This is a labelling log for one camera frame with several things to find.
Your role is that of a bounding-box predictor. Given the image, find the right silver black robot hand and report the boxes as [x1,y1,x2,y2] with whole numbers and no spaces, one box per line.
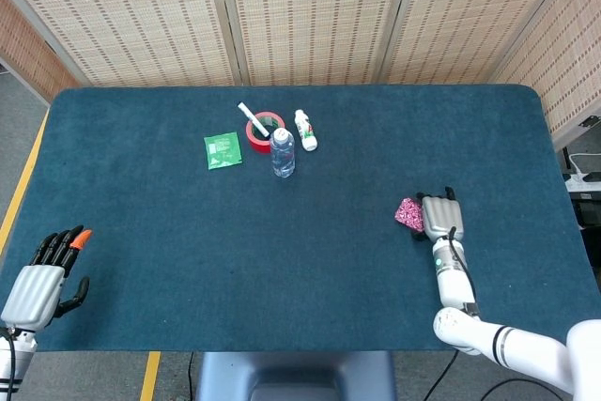
[410,186,467,243]

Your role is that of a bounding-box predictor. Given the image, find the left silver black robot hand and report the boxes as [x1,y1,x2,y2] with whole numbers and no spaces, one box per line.
[0,224,94,332]

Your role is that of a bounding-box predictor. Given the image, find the red patterned cloth stack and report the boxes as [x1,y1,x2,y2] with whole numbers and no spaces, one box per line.
[393,196,426,229]

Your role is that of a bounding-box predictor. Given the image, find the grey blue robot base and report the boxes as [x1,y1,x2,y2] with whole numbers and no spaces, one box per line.
[194,350,398,401]

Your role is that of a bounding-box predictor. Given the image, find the black box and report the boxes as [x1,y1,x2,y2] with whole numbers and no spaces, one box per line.
[570,192,601,232]

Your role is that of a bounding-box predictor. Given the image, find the white power strip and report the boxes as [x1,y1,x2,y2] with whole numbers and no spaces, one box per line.
[562,170,601,186]

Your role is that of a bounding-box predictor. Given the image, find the small white plastic bottle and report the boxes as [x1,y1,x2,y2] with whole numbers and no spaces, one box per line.
[293,109,319,152]

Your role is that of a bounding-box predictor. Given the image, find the teal felt table cover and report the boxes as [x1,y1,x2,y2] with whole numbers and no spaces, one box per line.
[0,84,601,354]

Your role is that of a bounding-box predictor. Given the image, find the clear plastic water bottle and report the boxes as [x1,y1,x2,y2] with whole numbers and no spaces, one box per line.
[270,127,297,179]

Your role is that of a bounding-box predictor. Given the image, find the red tape roll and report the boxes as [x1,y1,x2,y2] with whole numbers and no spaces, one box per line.
[245,111,286,154]

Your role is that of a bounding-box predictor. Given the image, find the woven bamboo screen panel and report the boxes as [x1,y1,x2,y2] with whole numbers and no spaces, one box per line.
[214,0,417,87]
[490,0,601,148]
[0,0,79,104]
[0,0,243,88]
[382,0,588,85]

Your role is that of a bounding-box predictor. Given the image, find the white marker pen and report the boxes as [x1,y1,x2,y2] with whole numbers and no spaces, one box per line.
[237,101,271,138]

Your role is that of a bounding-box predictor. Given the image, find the green foil packet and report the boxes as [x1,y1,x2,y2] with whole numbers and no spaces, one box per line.
[203,131,244,171]

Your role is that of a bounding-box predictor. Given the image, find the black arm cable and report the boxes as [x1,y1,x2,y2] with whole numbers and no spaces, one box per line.
[448,225,481,316]

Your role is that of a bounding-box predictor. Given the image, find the white power cable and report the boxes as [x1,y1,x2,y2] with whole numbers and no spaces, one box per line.
[569,152,601,177]

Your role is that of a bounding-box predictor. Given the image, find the black floor cable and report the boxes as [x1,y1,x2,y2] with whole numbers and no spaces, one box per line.
[424,350,460,401]
[478,377,572,401]

